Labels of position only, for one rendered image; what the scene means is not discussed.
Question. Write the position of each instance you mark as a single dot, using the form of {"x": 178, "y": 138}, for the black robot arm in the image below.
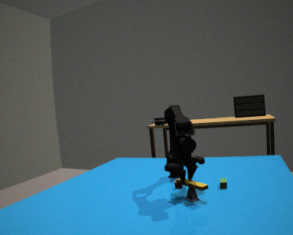
{"x": 179, "y": 133}

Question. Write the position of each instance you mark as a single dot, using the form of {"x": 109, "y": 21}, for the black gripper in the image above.
{"x": 184, "y": 159}

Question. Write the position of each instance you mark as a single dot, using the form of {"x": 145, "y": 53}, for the yellow bar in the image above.
{"x": 193, "y": 184}

